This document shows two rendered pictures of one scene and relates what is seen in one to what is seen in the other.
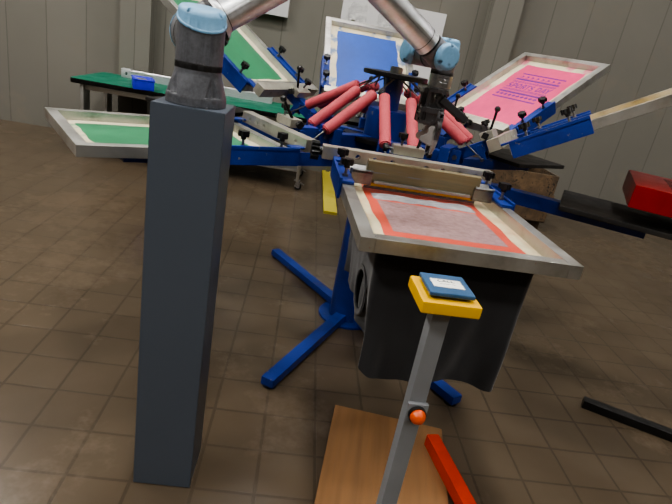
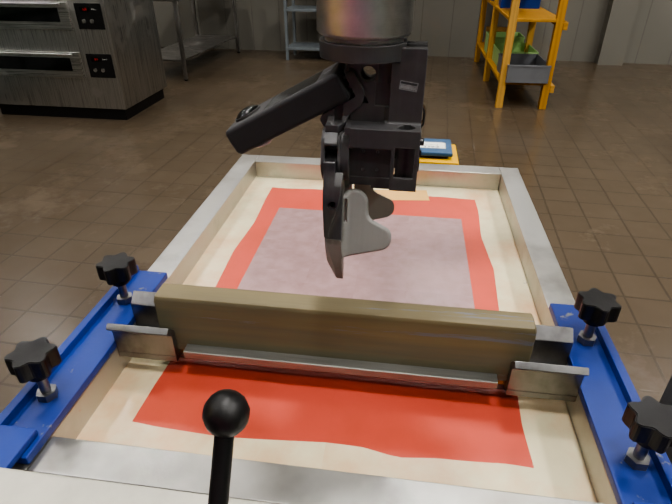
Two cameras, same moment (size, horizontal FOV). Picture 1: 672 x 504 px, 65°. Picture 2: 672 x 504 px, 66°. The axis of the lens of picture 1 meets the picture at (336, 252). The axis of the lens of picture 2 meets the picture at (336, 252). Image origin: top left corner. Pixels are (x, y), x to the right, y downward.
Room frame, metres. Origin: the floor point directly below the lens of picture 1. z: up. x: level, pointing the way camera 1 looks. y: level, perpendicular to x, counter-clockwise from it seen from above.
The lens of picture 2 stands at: (2.26, -0.13, 1.39)
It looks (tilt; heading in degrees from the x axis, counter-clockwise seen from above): 31 degrees down; 196
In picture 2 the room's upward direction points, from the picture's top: straight up
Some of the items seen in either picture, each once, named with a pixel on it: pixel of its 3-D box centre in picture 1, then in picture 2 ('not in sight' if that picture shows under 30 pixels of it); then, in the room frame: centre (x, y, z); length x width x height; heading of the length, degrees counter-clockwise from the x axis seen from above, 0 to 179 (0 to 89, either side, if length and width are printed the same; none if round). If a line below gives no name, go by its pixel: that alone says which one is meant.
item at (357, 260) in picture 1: (368, 267); not in sight; (1.55, -0.11, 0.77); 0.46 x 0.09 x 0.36; 9
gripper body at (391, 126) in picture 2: (432, 106); (370, 114); (1.83, -0.22, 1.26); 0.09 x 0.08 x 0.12; 99
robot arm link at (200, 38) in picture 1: (200, 34); not in sight; (1.39, 0.43, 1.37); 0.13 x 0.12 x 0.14; 25
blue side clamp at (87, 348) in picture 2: (490, 200); (97, 360); (1.91, -0.52, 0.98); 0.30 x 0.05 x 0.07; 9
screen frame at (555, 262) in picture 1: (434, 210); (356, 268); (1.63, -0.28, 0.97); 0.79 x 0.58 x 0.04; 9
